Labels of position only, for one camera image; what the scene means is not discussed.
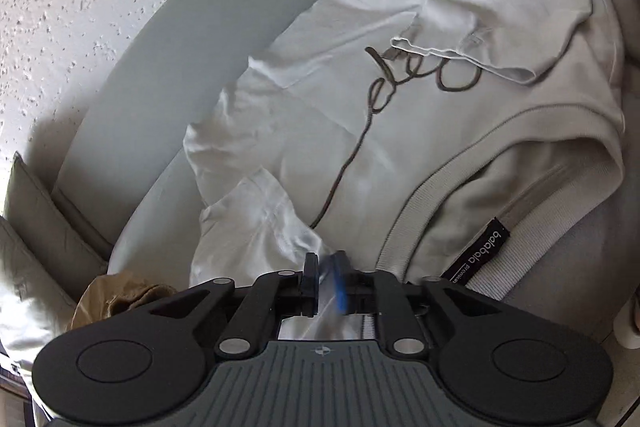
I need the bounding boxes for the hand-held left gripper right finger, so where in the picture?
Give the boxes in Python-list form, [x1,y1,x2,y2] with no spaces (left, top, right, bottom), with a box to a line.
[324,250,501,359]

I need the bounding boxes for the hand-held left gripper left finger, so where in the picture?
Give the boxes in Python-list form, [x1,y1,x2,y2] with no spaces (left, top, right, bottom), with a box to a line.
[142,253,320,360]

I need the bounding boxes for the cream t-shirt with script print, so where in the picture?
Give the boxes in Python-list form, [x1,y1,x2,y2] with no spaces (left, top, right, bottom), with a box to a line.
[182,0,628,342]

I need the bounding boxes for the brown crumpled cloth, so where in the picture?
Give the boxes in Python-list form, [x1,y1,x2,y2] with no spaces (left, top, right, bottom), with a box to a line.
[74,271,177,333]

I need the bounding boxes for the grey sofa back cushion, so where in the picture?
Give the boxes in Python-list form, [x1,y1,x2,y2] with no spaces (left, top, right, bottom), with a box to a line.
[54,0,328,208]

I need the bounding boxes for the grey-green throw pillow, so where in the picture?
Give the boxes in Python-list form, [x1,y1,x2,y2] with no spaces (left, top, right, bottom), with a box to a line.
[2,152,113,308]

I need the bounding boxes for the white pillow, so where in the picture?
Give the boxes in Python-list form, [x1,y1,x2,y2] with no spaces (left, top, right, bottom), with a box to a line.
[0,217,81,378]

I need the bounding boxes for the white object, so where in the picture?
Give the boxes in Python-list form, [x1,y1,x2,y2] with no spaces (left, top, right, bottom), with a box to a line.
[614,277,640,349]

